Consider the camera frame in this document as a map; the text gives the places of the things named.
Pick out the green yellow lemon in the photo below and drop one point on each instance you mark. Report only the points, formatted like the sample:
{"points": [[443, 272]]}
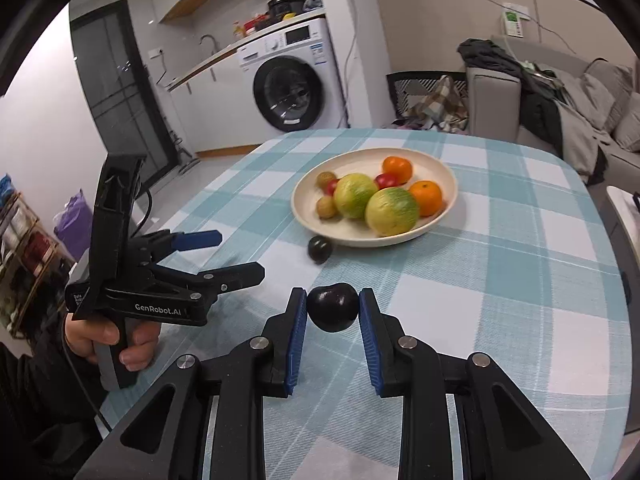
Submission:
{"points": [[354, 195], [392, 212]]}

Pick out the white side table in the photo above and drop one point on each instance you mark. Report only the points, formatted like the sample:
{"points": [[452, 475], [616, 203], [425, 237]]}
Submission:
{"points": [[625, 215]]}

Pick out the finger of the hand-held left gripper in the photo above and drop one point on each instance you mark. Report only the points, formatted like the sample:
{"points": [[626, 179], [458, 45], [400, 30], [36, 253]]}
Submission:
{"points": [[200, 240], [235, 275]]}

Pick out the small orange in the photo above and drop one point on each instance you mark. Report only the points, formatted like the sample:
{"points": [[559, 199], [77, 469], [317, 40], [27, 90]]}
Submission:
{"points": [[398, 169]]}

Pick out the grey cushion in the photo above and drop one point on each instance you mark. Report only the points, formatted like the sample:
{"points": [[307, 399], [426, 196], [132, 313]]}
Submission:
{"points": [[607, 90], [630, 125]]}

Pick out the wooden storage rack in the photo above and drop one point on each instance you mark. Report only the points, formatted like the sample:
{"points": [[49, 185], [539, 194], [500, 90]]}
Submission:
{"points": [[25, 260]]}

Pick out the brown longan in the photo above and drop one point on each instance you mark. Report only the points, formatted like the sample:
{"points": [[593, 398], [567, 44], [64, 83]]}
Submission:
{"points": [[326, 207], [327, 179]]}

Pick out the dark glass door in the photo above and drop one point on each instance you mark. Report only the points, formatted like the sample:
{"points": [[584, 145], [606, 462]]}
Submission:
{"points": [[120, 100]]}

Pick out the yellow bottle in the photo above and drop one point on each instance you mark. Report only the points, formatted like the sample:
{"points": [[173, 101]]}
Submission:
{"points": [[238, 29]]}

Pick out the person's left hand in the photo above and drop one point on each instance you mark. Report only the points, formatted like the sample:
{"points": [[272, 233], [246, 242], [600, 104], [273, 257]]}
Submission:
{"points": [[85, 335]]}

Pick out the grey blanket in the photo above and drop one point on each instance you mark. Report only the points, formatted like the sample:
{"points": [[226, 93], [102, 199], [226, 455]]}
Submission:
{"points": [[580, 140]]}

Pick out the white green wall device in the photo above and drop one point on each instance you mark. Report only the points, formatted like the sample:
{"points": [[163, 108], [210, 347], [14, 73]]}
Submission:
{"points": [[514, 22]]}

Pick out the purple bag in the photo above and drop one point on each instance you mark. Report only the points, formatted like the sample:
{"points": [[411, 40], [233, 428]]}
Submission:
{"points": [[75, 225]]}

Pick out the floor mop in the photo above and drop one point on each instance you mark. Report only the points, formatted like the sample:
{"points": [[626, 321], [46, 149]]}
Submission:
{"points": [[185, 152]]}

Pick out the teal checked tablecloth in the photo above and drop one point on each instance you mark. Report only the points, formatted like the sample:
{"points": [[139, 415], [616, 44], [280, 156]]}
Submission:
{"points": [[500, 285]]}

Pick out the dark clothes pile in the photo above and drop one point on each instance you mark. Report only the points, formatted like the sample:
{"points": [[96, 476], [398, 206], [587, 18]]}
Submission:
{"points": [[492, 57]]}

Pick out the chrome faucet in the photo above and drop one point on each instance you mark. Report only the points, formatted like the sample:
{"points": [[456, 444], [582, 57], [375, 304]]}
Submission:
{"points": [[209, 42]]}

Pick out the grey sofa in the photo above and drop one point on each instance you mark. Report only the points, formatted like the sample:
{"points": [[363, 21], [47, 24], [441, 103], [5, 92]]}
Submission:
{"points": [[492, 105]]}

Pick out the plaid cloth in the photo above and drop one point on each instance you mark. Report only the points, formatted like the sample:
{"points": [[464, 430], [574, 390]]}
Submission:
{"points": [[442, 102]]}

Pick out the cream round plate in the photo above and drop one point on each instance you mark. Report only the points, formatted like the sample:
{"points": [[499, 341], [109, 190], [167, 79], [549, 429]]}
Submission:
{"points": [[360, 160]]}

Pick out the black rice cooker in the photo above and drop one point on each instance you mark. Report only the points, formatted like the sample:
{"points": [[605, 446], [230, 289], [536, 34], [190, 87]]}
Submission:
{"points": [[286, 5]]}

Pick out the large orange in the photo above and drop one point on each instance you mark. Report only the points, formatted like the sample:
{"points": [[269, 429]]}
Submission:
{"points": [[426, 198]]}

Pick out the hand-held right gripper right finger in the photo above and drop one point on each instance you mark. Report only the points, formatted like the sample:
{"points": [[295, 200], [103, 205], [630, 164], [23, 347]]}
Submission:
{"points": [[370, 345]]}

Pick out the dark purple plum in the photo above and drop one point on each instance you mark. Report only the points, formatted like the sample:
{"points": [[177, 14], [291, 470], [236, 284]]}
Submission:
{"points": [[332, 307], [319, 249]]}

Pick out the black laundry basket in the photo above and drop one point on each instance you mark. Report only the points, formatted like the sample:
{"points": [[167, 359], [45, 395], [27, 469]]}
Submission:
{"points": [[405, 87]]}

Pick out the kitchen counter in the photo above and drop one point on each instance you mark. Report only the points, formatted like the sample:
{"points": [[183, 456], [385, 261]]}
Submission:
{"points": [[200, 67]]}

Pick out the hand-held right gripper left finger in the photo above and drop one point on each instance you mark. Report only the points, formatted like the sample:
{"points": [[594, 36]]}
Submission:
{"points": [[297, 340]]}

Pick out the red cherry tomato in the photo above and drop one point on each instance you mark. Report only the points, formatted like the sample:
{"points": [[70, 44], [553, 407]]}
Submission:
{"points": [[331, 188], [385, 180]]}

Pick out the person's left forearm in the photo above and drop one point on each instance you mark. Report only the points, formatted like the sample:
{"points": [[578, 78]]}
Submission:
{"points": [[35, 410]]}

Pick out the white washing machine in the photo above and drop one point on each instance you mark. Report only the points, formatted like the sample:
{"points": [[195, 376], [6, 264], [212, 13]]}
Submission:
{"points": [[290, 85]]}

